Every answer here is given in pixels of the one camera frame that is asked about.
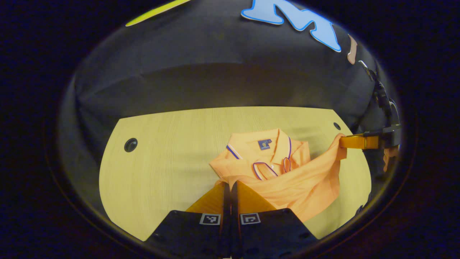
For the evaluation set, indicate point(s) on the orange T-shirt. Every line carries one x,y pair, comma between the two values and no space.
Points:
305,183

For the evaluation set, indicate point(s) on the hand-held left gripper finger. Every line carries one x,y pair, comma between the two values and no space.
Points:
234,216
226,216

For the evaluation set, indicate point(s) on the black backdrop cloth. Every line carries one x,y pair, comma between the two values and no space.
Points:
179,72

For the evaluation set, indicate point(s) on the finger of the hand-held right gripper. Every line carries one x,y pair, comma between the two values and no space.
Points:
359,141

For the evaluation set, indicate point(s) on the round black table grommet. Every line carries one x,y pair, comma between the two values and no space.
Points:
130,145
336,126

